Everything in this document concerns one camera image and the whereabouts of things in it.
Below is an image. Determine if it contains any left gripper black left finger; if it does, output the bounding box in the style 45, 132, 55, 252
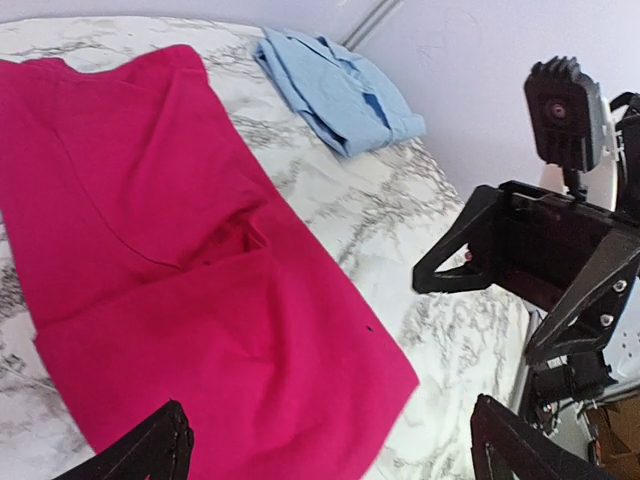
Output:
55, 400, 194, 480

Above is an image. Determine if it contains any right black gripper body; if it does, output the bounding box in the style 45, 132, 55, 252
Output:
504, 92, 639, 310

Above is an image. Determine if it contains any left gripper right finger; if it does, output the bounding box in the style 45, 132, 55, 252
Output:
470, 394, 611, 480

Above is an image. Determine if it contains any light blue button shirt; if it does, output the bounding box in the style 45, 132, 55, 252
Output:
254, 28, 426, 157

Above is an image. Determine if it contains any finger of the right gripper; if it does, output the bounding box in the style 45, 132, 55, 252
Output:
525, 230, 639, 365

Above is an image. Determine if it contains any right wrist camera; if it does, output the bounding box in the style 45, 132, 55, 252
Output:
524, 56, 605, 201

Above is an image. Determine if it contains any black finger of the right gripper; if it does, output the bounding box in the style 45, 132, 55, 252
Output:
412, 182, 513, 294

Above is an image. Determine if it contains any right aluminium frame post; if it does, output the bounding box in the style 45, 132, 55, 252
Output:
341, 0, 405, 50

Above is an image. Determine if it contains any red t-shirt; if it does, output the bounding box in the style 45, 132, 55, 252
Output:
1, 45, 418, 479

